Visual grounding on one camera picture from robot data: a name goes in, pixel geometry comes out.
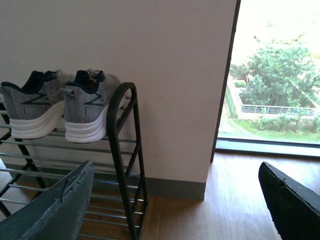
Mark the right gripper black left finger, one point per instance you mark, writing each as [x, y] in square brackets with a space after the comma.
[57, 214]

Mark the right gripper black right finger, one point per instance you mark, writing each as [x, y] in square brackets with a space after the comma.
[294, 208]

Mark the black metal shoe rack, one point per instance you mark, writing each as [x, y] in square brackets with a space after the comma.
[118, 198]

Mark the grey sneaker with navy lining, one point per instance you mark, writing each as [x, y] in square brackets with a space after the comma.
[86, 102]

